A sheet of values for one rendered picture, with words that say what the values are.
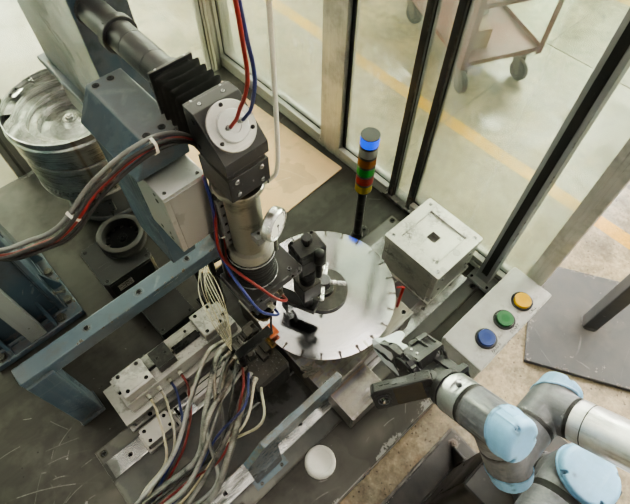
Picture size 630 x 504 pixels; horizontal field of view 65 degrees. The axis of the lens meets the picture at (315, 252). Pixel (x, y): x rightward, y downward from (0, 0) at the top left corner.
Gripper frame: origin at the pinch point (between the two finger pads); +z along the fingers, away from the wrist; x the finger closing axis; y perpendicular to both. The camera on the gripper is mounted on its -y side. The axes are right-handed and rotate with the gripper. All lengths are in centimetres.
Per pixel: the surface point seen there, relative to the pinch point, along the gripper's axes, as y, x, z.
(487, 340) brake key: 24.7, -13.5, -5.1
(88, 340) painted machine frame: -47, 21, 25
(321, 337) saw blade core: -6.8, 1.3, 10.0
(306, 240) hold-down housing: -7.1, 31.1, -3.8
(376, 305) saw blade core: 7.9, 0.9, 9.2
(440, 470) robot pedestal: 23, -97, 31
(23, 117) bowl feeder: -37, 60, 76
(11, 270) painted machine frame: -56, 33, 50
